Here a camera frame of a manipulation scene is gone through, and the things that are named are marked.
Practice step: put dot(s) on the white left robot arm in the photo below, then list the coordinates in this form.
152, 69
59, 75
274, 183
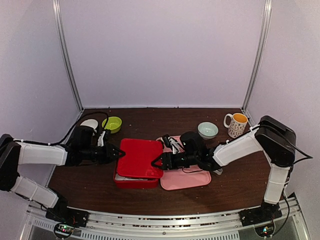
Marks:
14, 152

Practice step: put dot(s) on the white paper liner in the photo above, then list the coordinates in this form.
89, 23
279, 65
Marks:
122, 178

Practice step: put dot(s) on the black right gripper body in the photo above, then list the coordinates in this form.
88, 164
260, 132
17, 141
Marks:
190, 160

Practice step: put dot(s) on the pink plastic tray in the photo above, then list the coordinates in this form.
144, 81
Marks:
178, 179

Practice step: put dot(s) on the white ceramic bowl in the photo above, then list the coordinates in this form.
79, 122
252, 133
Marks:
92, 123

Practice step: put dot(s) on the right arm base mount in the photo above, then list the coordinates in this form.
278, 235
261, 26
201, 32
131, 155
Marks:
256, 216

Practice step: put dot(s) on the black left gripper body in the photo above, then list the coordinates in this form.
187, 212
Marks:
102, 156

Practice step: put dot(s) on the aluminium front rail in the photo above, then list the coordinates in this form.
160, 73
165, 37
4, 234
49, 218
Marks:
226, 225

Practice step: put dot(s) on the green plastic bowl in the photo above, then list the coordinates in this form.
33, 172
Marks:
113, 123

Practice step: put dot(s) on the aluminium frame post right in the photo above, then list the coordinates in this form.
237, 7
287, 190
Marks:
265, 26

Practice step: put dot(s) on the red tin box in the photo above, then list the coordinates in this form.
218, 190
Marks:
133, 183

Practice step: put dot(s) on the white floral mug yellow inside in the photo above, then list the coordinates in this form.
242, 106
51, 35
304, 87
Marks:
235, 124

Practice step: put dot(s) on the aluminium frame post left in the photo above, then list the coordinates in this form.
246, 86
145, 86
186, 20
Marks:
65, 53

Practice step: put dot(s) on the red tin lid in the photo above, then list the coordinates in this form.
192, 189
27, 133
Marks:
137, 162

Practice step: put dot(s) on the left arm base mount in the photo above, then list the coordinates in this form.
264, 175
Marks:
73, 217

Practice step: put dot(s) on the aluminium frame post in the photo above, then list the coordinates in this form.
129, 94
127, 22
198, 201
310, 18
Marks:
65, 53
265, 26

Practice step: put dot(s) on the light blue ceramic bowl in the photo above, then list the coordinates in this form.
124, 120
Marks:
207, 130

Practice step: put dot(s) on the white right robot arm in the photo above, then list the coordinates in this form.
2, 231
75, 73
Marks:
270, 139

